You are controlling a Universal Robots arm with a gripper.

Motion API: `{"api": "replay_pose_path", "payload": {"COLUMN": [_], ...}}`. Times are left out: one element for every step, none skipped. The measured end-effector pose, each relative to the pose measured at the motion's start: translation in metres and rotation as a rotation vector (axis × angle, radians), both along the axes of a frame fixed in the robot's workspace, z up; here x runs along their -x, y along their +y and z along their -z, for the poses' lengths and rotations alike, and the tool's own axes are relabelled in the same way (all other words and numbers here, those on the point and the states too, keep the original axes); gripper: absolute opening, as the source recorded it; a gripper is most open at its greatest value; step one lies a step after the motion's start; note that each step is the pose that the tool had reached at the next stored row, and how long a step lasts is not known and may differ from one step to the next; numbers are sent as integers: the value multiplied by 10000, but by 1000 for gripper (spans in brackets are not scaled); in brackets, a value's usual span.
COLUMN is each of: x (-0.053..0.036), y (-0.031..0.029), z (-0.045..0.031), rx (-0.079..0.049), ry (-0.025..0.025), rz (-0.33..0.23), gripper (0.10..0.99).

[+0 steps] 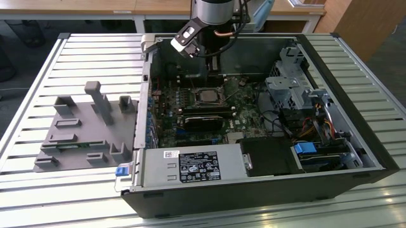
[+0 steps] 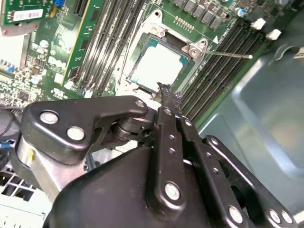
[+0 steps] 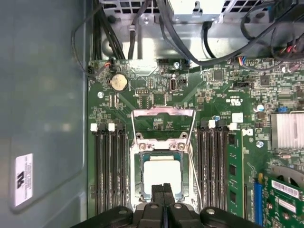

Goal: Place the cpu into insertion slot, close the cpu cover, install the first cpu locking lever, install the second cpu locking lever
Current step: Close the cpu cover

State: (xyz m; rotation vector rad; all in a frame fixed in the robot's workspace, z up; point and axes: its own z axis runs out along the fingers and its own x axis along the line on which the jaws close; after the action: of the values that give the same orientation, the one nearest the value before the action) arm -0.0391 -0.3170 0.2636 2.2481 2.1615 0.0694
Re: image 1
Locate metal CPU socket cover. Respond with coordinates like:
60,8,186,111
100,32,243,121
220,77,243,99

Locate CPU socket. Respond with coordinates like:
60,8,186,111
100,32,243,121
194,87,228,106

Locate pale blue teach pendant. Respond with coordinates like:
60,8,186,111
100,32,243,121
250,0,275,33

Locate silver metal drive cage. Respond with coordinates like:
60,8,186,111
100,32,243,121
264,46,334,110

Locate green motherboard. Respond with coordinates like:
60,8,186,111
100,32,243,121
148,71,270,148

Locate black graphics card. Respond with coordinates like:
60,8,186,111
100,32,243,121
183,115,224,133

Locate small silver heatsink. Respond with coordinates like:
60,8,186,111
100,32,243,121
227,133,247,144

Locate wooden cabinet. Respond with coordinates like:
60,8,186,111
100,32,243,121
314,0,406,65

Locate grey parts rack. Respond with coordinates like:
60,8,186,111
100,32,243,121
33,80,140,173

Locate blue disk carrier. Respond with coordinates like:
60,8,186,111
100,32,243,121
292,142,318,156

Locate silver power supply unit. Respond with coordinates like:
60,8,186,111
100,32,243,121
135,143,251,188

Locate black disk drive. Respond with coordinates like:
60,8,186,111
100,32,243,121
298,152,350,171

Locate green RAM stick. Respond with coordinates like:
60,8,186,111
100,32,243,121
56,142,92,150

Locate black open PC case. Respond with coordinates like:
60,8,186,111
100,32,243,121
120,33,401,219

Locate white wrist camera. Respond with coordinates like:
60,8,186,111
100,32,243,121
170,19,207,57

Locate black wire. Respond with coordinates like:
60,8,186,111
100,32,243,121
259,110,292,137

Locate orange yellow wire bundle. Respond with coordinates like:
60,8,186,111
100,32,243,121
298,102,337,141

